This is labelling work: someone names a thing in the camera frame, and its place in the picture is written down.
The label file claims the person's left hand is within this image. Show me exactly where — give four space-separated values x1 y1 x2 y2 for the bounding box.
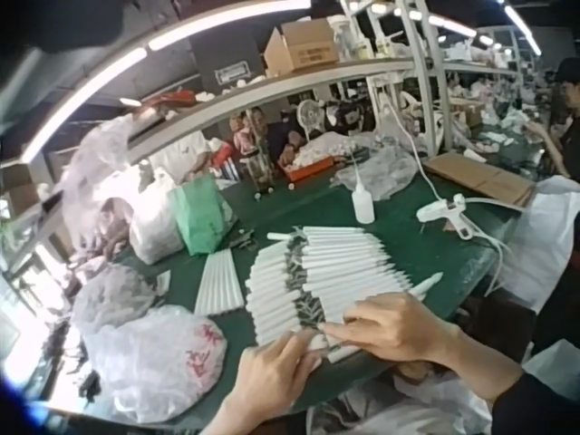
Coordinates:
218 329 328 427

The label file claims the person's right hand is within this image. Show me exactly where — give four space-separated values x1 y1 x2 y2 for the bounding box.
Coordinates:
323 292 459 364

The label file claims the single white plastic tube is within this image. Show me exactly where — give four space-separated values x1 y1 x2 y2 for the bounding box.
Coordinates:
306 333 363 364

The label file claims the large row of white tubes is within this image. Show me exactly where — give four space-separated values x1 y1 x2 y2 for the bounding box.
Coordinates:
244 225 445 350

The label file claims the small bunch of plain sticks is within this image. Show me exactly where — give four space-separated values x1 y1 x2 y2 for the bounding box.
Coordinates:
193 246 237 316

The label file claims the clear bag with red print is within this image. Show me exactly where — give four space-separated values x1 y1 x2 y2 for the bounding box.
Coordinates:
82 304 228 426

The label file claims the white glue gun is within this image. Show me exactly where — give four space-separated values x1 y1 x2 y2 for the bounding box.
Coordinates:
415 193 482 241

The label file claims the white squeeze bottle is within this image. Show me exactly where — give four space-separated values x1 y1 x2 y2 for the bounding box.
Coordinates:
349 152 377 225

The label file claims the clear plastic bag of parts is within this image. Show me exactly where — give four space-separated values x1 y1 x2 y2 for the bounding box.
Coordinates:
333 139 419 201

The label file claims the large white sack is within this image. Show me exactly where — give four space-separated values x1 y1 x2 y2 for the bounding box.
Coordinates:
500 175 580 314

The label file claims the flat brown cardboard sheet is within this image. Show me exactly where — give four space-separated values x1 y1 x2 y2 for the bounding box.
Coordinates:
421 150 537 208

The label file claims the clear crumpled plastic bag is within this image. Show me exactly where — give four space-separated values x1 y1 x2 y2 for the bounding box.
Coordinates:
71 264 160 333

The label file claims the green plastic bag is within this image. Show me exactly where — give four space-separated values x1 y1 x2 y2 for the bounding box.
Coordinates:
169 174 238 257

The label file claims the orange tray of white parts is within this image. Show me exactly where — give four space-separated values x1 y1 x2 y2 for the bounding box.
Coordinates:
282 154 337 183

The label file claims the white filled plastic bag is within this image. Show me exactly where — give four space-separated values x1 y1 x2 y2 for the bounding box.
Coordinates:
128 166 188 266

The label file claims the clear plastic stand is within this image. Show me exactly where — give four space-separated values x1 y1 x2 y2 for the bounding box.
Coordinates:
246 135 278 197

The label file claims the small white desk fan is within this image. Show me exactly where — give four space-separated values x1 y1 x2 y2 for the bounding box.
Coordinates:
295 100 325 142

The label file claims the long shelf with boxes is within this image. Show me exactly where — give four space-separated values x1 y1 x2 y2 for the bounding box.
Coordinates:
124 13 417 163

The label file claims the pinkish clear plastic bag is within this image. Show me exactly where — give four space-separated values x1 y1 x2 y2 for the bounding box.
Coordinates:
61 111 153 223

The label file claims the long white light tube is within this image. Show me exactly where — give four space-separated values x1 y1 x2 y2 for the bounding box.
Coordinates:
21 46 150 160
147 0 313 52

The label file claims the white glue gun cable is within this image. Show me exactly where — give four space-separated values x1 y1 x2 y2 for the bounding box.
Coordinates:
378 88 527 295

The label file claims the white metal frame post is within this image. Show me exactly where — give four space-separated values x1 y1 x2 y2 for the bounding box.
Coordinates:
397 0 450 156

